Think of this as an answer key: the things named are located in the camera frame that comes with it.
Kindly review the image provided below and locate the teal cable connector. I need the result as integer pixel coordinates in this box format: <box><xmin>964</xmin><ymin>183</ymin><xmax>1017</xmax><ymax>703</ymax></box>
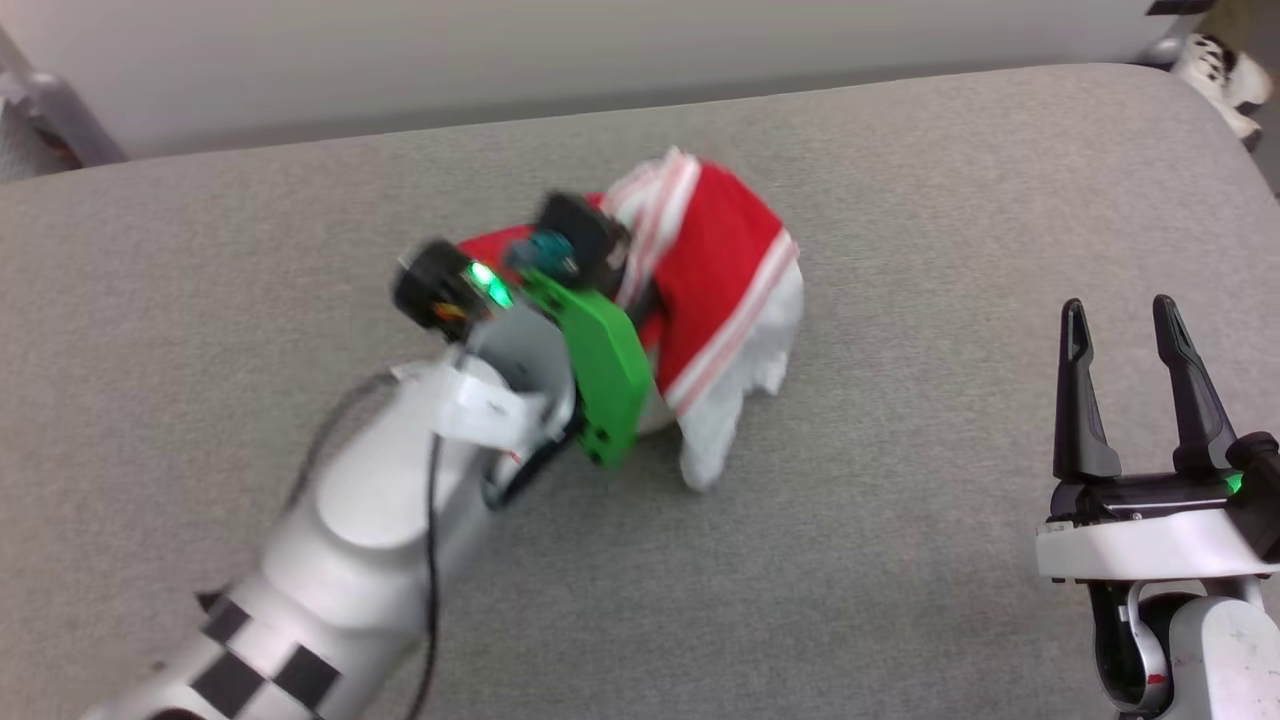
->
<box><xmin>508</xmin><ymin>230</ymin><xmax>583</xmax><ymax>283</ymax></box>

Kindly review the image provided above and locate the thin black cable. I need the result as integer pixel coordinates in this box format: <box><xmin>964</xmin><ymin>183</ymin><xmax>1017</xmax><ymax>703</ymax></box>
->
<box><xmin>485</xmin><ymin>415</ymin><xmax>586</xmax><ymax>511</ymax></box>
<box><xmin>285</xmin><ymin>370</ymin><xmax>446</xmax><ymax>720</ymax></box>

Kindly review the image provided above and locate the red and white shirt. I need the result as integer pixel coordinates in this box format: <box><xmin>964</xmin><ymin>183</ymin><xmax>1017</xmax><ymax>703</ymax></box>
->
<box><xmin>455</xmin><ymin>145</ymin><xmax>806</xmax><ymax>493</ymax></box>

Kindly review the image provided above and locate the grey fabric sofa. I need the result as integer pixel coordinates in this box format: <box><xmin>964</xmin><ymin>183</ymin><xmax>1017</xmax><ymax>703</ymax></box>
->
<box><xmin>0</xmin><ymin>62</ymin><xmax>1280</xmax><ymax>720</ymax></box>

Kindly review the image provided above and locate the grey metal frame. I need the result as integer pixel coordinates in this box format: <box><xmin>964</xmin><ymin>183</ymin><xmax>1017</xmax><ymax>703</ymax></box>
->
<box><xmin>0</xmin><ymin>28</ymin><xmax>128</xmax><ymax>183</ymax></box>

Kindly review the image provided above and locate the white paper label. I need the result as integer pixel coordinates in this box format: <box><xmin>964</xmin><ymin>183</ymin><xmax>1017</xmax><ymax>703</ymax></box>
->
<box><xmin>393</xmin><ymin>358</ymin><xmax>553</xmax><ymax>451</ymax></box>

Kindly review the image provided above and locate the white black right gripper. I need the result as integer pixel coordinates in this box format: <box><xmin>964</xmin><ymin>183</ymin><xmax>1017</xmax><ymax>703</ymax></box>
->
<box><xmin>1035</xmin><ymin>294</ymin><xmax>1280</xmax><ymax>584</ymax></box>

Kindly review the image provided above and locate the white black spotted plush toy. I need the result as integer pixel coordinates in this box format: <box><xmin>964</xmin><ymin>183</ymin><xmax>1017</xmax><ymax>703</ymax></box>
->
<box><xmin>1168</xmin><ymin>32</ymin><xmax>1274</xmax><ymax>143</ymax></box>

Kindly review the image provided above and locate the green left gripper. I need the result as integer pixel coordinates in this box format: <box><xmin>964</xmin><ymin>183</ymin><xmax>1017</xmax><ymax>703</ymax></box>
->
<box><xmin>393</xmin><ymin>238</ymin><xmax>654</xmax><ymax>469</ymax></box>

